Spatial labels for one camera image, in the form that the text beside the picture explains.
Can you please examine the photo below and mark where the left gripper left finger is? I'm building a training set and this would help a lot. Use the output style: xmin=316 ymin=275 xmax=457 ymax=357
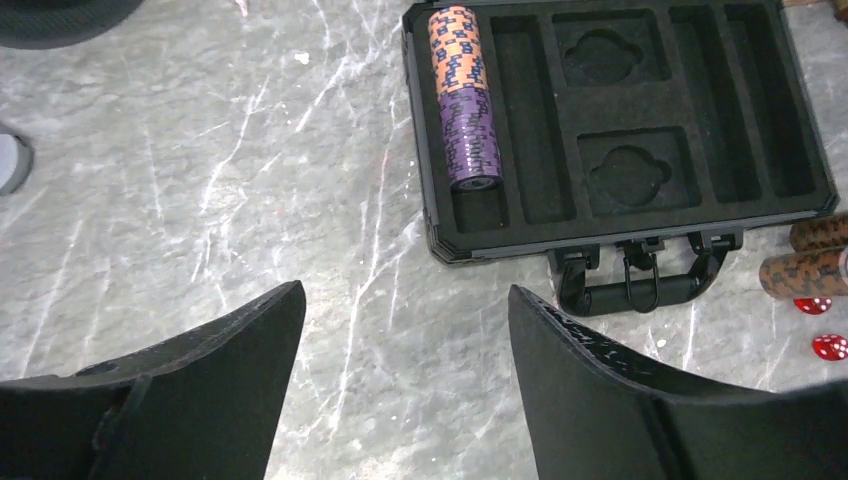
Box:
xmin=1 ymin=281 xmax=306 ymax=479

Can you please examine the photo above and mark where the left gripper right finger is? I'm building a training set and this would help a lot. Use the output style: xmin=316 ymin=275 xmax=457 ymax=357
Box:
xmin=508 ymin=286 xmax=847 ymax=479

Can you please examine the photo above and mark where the purple poker chip stack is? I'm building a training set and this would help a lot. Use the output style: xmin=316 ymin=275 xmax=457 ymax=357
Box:
xmin=439 ymin=87 xmax=503 ymax=192

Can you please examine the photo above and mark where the orange poker chip stack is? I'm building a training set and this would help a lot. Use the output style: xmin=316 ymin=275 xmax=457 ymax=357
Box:
xmin=427 ymin=5 xmax=489 ymax=96

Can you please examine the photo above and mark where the red die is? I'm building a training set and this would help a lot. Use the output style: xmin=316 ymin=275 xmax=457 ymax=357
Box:
xmin=793 ymin=297 xmax=832 ymax=315
xmin=811 ymin=334 xmax=848 ymax=361

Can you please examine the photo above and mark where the brown poker chip stack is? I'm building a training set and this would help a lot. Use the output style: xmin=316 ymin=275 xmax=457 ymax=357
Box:
xmin=789 ymin=211 xmax=847 ymax=252
xmin=759 ymin=247 xmax=847 ymax=299

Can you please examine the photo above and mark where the black poker case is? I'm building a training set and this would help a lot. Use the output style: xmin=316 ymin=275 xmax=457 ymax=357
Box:
xmin=402 ymin=1 xmax=838 ymax=317

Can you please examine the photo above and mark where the black filament spool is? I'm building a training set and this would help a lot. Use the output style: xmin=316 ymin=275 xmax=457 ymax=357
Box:
xmin=1 ymin=0 xmax=142 ymax=50

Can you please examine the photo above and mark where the red handled adjustable wrench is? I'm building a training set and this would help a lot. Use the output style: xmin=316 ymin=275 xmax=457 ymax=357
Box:
xmin=1 ymin=124 xmax=34 ymax=196

